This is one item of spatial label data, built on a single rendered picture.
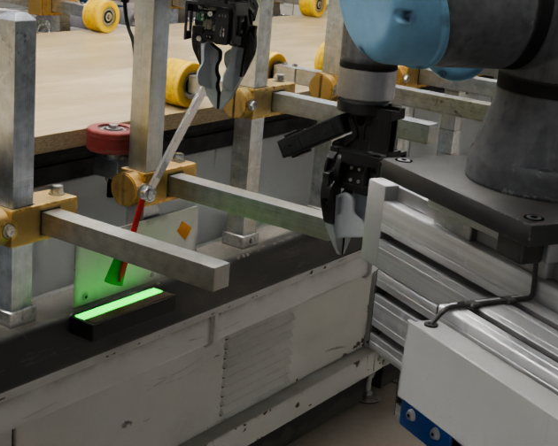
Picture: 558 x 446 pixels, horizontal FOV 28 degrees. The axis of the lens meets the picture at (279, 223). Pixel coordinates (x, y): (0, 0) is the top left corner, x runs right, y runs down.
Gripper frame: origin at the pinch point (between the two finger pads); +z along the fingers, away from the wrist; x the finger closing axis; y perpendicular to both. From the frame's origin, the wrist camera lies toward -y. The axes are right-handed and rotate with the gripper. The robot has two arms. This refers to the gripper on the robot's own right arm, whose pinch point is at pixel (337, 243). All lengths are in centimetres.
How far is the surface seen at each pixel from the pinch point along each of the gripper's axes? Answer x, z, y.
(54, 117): 0, -8, -54
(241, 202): -1.5, -2.7, -15.3
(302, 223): -1.5, -2.0, -4.8
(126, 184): -8.5, -3.1, -30.8
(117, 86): 29, -8, -68
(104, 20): 79, -11, -119
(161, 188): -2.9, -1.9, -28.9
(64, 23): 84, -8, -139
